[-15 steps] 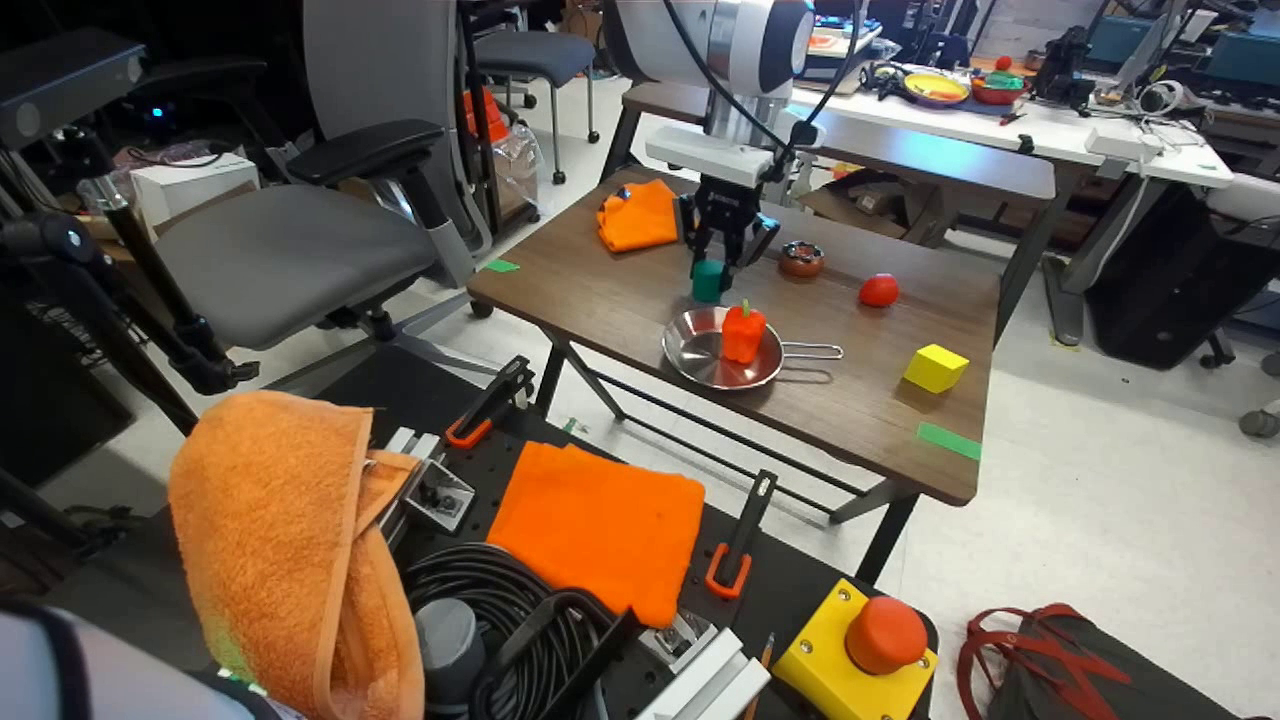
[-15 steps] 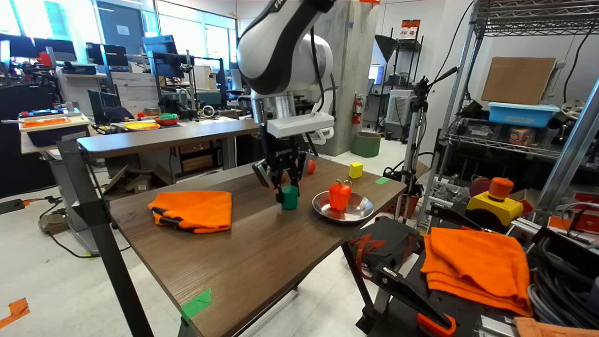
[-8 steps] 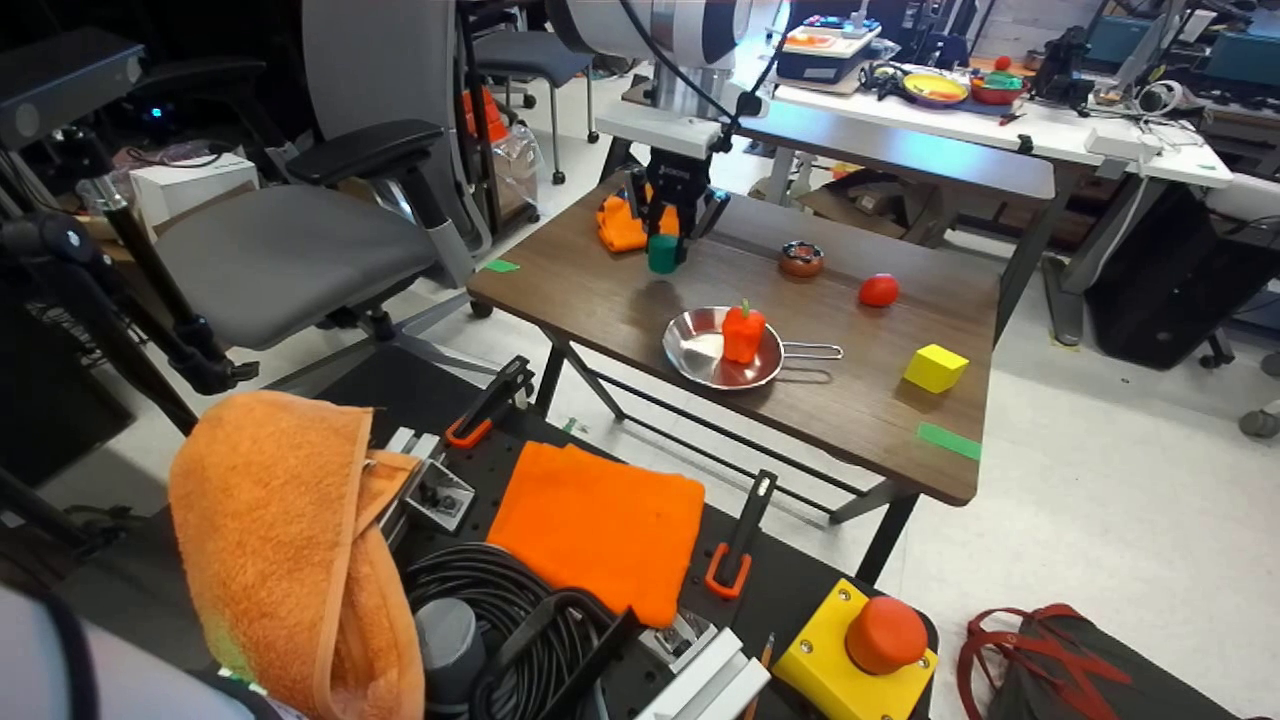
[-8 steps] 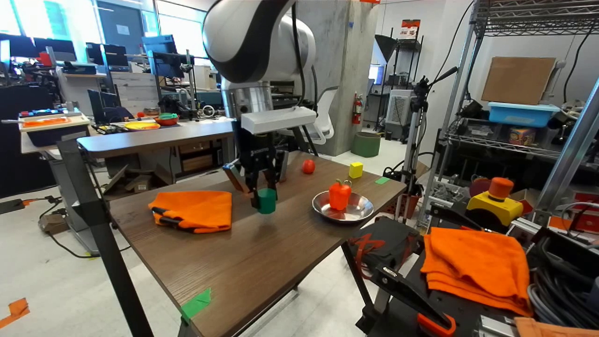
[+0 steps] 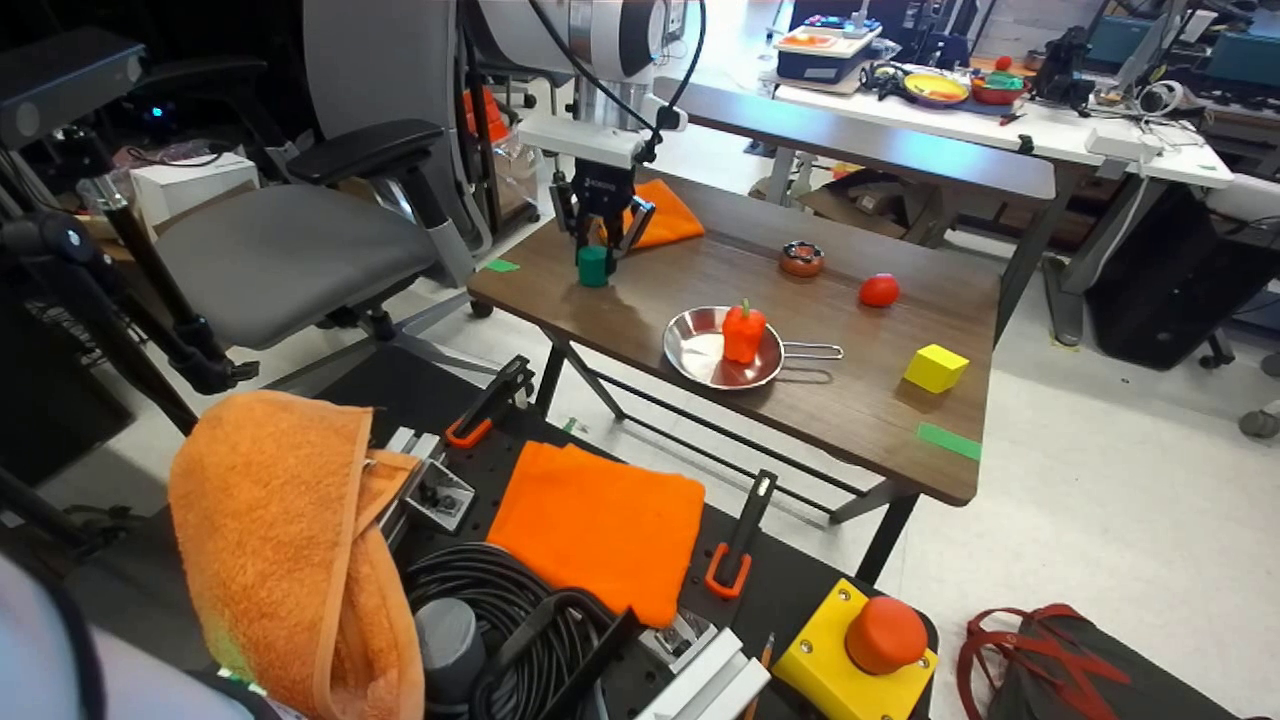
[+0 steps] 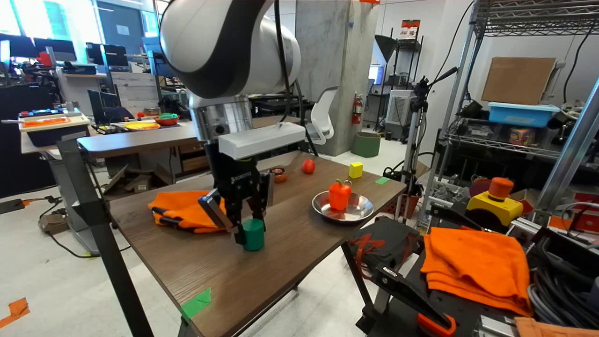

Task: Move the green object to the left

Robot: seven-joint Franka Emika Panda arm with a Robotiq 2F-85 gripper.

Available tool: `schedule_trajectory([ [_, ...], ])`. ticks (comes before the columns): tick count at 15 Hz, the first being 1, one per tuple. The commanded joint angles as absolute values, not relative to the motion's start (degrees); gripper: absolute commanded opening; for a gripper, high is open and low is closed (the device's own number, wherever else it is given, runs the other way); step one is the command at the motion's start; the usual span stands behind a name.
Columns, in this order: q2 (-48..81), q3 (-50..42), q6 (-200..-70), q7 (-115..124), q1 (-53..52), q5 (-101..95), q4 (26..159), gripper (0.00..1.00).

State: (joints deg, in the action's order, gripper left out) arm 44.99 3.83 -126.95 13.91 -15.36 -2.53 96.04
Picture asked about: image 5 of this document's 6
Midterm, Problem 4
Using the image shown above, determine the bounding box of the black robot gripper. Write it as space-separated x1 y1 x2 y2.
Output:
549 156 662 287

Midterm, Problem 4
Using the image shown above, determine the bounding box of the green cylinder block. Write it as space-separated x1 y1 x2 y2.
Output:
574 238 615 293

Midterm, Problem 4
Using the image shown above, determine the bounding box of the orange cloth with black trim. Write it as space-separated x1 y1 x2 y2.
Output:
625 177 707 254

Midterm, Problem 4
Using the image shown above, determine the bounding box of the round metal pan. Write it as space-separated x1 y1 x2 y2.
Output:
662 299 849 396

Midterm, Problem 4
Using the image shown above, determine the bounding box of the orange toy bell pepper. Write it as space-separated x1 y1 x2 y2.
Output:
722 299 774 373

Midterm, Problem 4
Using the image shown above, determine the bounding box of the small brown orange bowl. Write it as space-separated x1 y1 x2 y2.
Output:
778 236 828 283

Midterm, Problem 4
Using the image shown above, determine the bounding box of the red toy tomato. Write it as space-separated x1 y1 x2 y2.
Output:
857 269 904 311

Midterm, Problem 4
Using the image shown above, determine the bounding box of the flat folded orange cloth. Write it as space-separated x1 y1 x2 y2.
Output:
486 434 707 631

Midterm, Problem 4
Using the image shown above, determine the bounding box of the grey office chair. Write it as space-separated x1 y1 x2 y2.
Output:
76 0 499 396

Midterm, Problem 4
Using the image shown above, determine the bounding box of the long brown bench table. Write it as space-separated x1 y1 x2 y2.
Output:
662 74 1075 337

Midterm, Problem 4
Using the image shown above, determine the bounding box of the tray with colourful items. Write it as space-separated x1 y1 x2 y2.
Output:
778 10 887 87

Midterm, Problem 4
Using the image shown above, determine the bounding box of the yellow cube block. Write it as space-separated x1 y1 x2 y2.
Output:
902 341 977 400

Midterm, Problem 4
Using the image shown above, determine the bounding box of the yellow plate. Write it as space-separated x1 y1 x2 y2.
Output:
902 69 977 110

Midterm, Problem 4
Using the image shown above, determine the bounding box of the green tape marker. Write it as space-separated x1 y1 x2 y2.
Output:
912 420 987 467

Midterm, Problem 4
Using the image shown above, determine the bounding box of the red bowl with green item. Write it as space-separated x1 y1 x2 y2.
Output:
969 55 1032 106

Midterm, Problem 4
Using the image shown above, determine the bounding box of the draped orange towel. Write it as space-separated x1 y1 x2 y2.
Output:
163 388 434 720

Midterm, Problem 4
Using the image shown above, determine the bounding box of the yellow emergency stop button box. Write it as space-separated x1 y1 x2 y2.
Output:
774 574 941 720

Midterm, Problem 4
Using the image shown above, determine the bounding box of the black equipment case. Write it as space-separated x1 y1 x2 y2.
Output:
1080 179 1275 373

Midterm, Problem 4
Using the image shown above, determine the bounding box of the red and black bag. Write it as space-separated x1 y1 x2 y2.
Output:
951 599 1238 720

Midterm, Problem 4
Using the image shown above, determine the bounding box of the black clamp with orange handle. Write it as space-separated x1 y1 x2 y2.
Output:
701 467 780 603
440 352 542 457

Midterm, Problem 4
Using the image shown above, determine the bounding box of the coiled black cable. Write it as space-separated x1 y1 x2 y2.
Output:
395 536 651 720

